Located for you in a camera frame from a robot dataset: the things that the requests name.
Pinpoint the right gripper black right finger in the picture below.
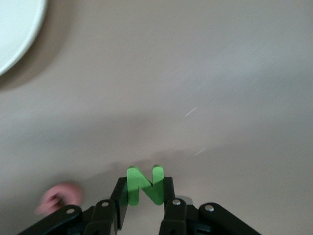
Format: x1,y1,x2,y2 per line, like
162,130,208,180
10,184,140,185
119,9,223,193
158,176,264,235

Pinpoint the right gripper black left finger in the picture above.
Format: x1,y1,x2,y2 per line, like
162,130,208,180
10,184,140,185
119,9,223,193
17,176,130,235

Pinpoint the green letter N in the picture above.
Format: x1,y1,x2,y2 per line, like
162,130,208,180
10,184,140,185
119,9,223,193
126,165,164,207

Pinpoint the pink letter Q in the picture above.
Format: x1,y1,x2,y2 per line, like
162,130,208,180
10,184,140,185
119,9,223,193
36,181,82,215

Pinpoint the brown table cover sheet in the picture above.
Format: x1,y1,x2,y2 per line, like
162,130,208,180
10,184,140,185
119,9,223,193
0,0,313,235

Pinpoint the cream plate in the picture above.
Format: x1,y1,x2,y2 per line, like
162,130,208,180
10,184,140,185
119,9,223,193
0,0,47,77

